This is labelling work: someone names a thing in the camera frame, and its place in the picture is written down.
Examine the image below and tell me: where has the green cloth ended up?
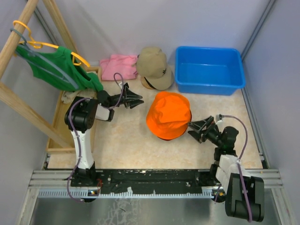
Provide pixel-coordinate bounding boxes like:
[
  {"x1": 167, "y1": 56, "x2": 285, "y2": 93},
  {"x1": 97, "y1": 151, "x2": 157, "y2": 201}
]
[{"x1": 16, "y1": 46, "x2": 103, "y2": 91}]

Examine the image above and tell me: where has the beige crumpled cloth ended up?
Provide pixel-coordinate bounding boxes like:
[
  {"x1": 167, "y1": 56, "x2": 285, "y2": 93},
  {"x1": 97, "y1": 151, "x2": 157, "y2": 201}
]
[{"x1": 61, "y1": 89, "x2": 96, "y2": 104}]

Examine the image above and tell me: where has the wooden hat stand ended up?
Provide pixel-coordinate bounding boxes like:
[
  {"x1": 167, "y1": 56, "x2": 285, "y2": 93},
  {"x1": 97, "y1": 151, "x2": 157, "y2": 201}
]
[{"x1": 141, "y1": 77, "x2": 155, "y2": 90}]

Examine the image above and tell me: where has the beige cap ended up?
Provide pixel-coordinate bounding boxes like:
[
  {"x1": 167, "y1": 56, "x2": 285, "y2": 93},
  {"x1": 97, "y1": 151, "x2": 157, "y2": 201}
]
[{"x1": 136, "y1": 47, "x2": 174, "y2": 90}]

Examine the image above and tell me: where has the wooden rack frame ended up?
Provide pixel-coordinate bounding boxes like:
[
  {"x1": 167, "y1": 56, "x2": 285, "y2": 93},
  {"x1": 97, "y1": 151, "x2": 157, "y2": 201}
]
[{"x1": 0, "y1": 0, "x2": 88, "y2": 141}]

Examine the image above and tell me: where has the aluminium frame rail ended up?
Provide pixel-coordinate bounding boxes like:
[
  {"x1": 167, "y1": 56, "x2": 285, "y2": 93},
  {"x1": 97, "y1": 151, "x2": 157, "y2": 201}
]
[{"x1": 28, "y1": 168, "x2": 282, "y2": 200}]

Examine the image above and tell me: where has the pink cloth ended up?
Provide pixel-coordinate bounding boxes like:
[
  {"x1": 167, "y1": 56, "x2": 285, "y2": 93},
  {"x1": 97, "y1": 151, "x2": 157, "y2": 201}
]
[{"x1": 99, "y1": 54, "x2": 138, "y2": 81}]

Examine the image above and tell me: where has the dark red cap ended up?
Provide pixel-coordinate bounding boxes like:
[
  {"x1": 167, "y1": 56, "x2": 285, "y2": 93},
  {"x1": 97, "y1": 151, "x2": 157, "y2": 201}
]
[{"x1": 158, "y1": 111, "x2": 192, "y2": 141}]

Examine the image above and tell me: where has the blue plastic bin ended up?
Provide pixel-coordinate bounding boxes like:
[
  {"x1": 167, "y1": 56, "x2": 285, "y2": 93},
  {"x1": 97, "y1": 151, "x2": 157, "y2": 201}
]
[{"x1": 175, "y1": 46, "x2": 246, "y2": 96}]

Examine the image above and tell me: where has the wooden tray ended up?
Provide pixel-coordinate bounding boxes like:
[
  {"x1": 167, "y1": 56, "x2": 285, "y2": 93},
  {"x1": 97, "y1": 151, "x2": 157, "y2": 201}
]
[{"x1": 46, "y1": 66, "x2": 102, "y2": 154}]

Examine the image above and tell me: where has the yellow hanger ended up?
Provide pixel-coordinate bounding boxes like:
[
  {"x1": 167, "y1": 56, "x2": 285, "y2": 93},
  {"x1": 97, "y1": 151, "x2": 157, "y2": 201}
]
[{"x1": 13, "y1": 20, "x2": 90, "y2": 68}]

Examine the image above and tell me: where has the orange cap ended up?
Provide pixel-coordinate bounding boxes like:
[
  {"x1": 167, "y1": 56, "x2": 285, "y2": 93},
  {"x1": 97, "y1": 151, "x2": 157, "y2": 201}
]
[{"x1": 146, "y1": 91, "x2": 190, "y2": 139}]

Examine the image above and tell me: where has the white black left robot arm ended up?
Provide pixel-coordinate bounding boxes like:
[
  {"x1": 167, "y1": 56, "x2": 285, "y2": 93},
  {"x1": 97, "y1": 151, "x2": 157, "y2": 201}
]
[{"x1": 64, "y1": 83, "x2": 144, "y2": 186}]

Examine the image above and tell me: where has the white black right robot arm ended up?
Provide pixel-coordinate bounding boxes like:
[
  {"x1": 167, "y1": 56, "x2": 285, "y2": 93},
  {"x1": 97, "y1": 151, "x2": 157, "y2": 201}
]
[{"x1": 188, "y1": 114, "x2": 264, "y2": 222}]

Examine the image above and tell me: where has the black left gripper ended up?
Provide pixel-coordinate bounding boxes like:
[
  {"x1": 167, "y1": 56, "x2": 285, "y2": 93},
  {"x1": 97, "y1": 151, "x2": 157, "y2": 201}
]
[{"x1": 108, "y1": 86, "x2": 144, "y2": 109}]

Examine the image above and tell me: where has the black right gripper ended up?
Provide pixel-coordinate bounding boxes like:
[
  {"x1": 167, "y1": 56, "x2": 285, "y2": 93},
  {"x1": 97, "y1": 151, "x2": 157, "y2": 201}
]
[{"x1": 187, "y1": 116, "x2": 224, "y2": 147}]

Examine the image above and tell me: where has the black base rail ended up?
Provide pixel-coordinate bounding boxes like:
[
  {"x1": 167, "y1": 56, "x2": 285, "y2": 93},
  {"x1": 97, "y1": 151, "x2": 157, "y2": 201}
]
[{"x1": 66, "y1": 167, "x2": 219, "y2": 196}]

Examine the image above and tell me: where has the blue-grey hanger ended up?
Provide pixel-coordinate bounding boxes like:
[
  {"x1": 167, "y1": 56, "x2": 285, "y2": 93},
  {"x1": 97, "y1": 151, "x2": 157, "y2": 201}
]
[{"x1": 10, "y1": 28, "x2": 79, "y2": 89}]

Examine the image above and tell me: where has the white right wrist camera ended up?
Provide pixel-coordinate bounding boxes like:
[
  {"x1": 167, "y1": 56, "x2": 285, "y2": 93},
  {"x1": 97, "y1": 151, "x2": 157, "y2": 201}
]
[{"x1": 215, "y1": 114, "x2": 224, "y2": 125}]

